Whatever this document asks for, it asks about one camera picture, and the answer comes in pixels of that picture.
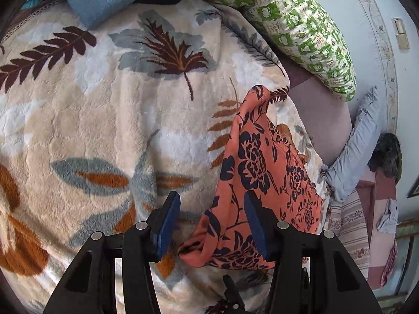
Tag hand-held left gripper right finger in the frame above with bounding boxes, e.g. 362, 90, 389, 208
243, 190, 382, 314

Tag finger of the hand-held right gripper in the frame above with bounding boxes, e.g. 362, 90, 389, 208
223, 275, 246, 314

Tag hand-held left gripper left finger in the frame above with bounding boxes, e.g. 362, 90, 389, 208
42, 190, 181, 314

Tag orange floral shirt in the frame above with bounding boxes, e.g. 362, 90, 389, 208
178, 85, 323, 270

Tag striped floral quilt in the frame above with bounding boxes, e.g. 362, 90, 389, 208
322, 188, 372, 277

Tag leaf print fleece blanket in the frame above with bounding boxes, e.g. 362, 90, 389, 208
0, 0, 328, 314

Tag pink patchwork bed cover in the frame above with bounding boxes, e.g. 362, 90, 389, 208
355, 170, 398, 288

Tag grey ruffled pillow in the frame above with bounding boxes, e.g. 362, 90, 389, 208
319, 87, 382, 203

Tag mauve bed sheet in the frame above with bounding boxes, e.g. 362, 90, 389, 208
262, 37, 354, 166

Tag small grey garment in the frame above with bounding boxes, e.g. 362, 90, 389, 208
376, 199, 399, 234

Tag dark furry cloth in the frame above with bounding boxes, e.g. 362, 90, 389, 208
368, 132, 403, 184

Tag green checked pillow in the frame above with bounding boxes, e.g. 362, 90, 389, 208
180, 0, 357, 102

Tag green metal bed frame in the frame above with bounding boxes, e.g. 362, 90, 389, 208
376, 219, 419, 314

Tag dark picture frame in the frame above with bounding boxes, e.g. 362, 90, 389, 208
407, 170, 419, 199

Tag beige wall switch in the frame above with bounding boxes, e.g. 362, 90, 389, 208
394, 18, 410, 50

